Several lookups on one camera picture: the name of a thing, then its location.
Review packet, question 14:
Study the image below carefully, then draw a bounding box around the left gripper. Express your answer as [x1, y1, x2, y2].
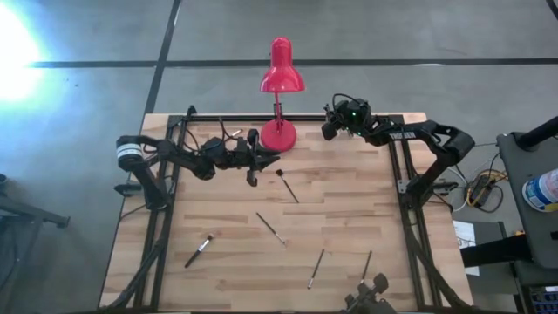
[217, 128, 281, 188]

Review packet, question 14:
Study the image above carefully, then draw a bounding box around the black fan makeup brush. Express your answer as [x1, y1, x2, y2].
[275, 168, 301, 204]

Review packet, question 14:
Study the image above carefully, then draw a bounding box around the dark round-head makeup brush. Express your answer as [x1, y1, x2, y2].
[255, 211, 289, 248]

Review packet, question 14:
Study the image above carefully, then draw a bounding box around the thick tan-head makeup brush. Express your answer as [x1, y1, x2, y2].
[183, 233, 216, 269]

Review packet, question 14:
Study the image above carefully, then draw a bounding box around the red desk lamp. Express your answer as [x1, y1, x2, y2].
[259, 37, 306, 154]

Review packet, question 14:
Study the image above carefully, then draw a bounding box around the black power box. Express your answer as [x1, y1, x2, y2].
[473, 173, 497, 202]

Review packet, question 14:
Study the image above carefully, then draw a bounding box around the white paper sheet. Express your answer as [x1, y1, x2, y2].
[452, 220, 480, 276]

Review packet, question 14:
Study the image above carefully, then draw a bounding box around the black pole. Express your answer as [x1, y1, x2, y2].
[516, 115, 558, 152]

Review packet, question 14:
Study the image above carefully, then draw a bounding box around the black shelf bar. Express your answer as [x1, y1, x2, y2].
[459, 233, 535, 268]

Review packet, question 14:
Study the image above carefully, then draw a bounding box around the white blue wipes canister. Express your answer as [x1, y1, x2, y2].
[521, 168, 558, 214]

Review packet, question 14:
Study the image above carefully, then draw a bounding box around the dark metal stand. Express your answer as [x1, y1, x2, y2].
[0, 173, 71, 314]

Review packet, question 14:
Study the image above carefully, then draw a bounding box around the grey side cart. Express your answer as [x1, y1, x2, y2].
[496, 130, 558, 270]

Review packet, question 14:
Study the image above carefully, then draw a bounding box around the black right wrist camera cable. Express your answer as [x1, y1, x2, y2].
[330, 92, 350, 111]

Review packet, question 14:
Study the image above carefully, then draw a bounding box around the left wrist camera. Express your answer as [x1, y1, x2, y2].
[233, 146, 254, 169]

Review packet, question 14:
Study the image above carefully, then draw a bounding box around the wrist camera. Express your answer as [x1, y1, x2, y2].
[321, 120, 340, 141]
[233, 146, 254, 169]

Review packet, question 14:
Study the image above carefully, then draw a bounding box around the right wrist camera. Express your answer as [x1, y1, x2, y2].
[321, 120, 340, 141]

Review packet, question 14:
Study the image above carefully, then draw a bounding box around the yellow cable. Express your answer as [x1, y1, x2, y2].
[466, 170, 510, 207]

